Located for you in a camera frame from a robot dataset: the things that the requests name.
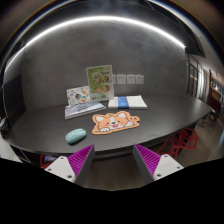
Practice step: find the red chair under table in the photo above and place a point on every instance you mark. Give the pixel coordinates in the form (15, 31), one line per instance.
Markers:
(46, 160)

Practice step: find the grey keyboard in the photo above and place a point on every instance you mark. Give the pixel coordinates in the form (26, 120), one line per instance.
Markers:
(82, 109)

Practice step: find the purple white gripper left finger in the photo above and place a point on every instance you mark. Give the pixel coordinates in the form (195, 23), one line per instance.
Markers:
(74, 167)

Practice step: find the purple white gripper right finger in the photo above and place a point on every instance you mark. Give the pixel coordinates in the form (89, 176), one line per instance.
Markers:
(153, 166)

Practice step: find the orange corgi mouse pad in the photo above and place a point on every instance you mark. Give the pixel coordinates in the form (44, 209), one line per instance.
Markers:
(114, 122)

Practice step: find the teal computer mouse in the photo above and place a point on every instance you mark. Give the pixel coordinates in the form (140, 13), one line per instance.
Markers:
(75, 136)

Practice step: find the white wall socket panel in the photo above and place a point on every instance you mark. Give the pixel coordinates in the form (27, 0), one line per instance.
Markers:
(121, 79)
(130, 79)
(139, 79)

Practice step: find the red wire chair right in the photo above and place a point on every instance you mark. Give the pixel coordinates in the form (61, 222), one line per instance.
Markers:
(185, 139)

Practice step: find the white blue book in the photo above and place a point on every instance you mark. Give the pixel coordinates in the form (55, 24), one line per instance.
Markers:
(127, 102)

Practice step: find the green standing menu card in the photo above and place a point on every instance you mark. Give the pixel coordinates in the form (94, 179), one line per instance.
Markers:
(100, 81)

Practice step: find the curved led light strip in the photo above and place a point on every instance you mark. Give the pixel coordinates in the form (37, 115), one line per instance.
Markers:
(92, 19)

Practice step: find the small white sticker card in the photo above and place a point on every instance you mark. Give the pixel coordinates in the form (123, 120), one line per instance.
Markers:
(78, 95)

